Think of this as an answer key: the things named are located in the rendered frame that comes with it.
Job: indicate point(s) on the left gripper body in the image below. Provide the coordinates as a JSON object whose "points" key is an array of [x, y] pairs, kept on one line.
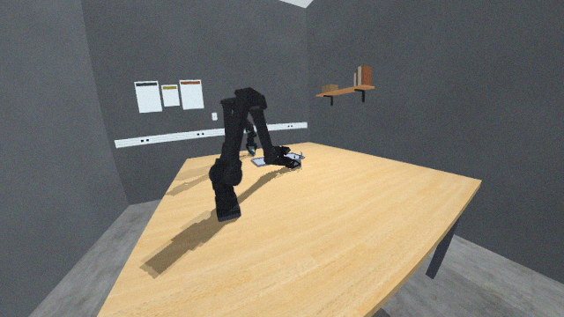
{"points": [[251, 142]]}

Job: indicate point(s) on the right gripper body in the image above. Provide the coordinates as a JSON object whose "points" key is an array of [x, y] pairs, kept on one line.
{"points": [[288, 165]]}

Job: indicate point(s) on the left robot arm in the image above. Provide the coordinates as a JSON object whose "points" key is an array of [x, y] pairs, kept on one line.
{"points": [[228, 106]]}

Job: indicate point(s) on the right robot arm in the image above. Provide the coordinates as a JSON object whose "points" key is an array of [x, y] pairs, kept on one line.
{"points": [[224, 177]]}

